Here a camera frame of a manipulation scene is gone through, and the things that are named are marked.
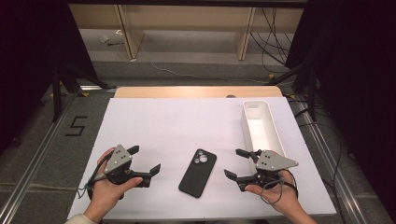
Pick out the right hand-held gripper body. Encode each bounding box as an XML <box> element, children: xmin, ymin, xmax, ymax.
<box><xmin>248</xmin><ymin>149</ymin><xmax>300</xmax><ymax>191</ymax></box>

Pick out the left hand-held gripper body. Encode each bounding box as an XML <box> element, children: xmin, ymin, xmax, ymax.
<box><xmin>104</xmin><ymin>144</ymin><xmax>148</xmax><ymax>187</ymax></box>

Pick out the white plastic storage bin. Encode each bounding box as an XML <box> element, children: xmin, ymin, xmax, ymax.
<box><xmin>241</xmin><ymin>100</ymin><xmax>287</xmax><ymax>175</ymax></box>

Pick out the person's left hand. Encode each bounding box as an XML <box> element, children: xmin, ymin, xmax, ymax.
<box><xmin>88</xmin><ymin>147</ymin><xmax>144</xmax><ymax>217</ymax></box>

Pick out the person's right hand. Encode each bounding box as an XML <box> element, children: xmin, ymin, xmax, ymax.
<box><xmin>245</xmin><ymin>169</ymin><xmax>302</xmax><ymax>217</ymax></box>

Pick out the white table cover sheet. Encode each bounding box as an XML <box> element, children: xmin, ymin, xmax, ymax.
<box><xmin>67</xmin><ymin>96</ymin><xmax>337</xmax><ymax>220</ymax></box>

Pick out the black tripod stand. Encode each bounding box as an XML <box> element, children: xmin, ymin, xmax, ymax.
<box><xmin>50</xmin><ymin>62</ymin><xmax>118</xmax><ymax>123</ymax></box>
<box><xmin>265</xmin><ymin>58</ymin><xmax>319</xmax><ymax>123</ymax></box>

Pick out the black curtain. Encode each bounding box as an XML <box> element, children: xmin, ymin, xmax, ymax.
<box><xmin>284</xmin><ymin>0</ymin><xmax>396</xmax><ymax>216</ymax></box>
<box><xmin>0</xmin><ymin>0</ymin><xmax>98</xmax><ymax>155</ymax></box>

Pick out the light wooden shelf unit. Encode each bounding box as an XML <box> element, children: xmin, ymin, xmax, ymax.
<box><xmin>68</xmin><ymin>4</ymin><xmax>304</xmax><ymax>62</ymax></box>

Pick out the black crossbar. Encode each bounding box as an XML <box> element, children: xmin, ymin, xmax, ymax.
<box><xmin>67</xmin><ymin>0</ymin><xmax>310</xmax><ymax>9</ymax></box>

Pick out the right hand-held gripper cable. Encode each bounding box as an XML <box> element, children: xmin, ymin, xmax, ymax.
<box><xmin>259</xmin><ymin>169</ymin><xmax>300</xmax><ymax>206</ymax></box>

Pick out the hand-held gripper cable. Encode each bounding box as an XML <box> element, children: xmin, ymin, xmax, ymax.
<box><xmin>77</xmin><ymin>153</ymin><xmax>114</xmax><ymax>201</ymax></box>
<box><xmin>259</xmin><ymin>169</ymin><xmax>300</xmax><ymax>206</ymax></box>

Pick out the left hand-held gripper cable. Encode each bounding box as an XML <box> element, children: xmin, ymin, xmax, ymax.
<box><xmin>77</xmin><ymin>153</ymin><xmax>114</xmax><ymax>201</ymax></box>

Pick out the aluminium floor rail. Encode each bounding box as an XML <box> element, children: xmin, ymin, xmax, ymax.
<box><xmin>290</xmin><ymin>94</ymin><xmax>370</xmax><ymax>224</ymax></box>
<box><xmin>0</xmin><ymin>91</ymin><xmax>78</xmax><ymax>224</ymax></box>

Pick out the black floor cable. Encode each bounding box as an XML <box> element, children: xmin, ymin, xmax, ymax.
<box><xmin>288</xmin><ymin>98</ymin><xmax>358</xmax><ymax>224</ymax></box>

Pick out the bundle of black cables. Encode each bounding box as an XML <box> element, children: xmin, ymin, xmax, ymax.
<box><xmin>249</xmin><ymin>7</ymin><xmax>294</xmax><ymax>75</ymax></box>

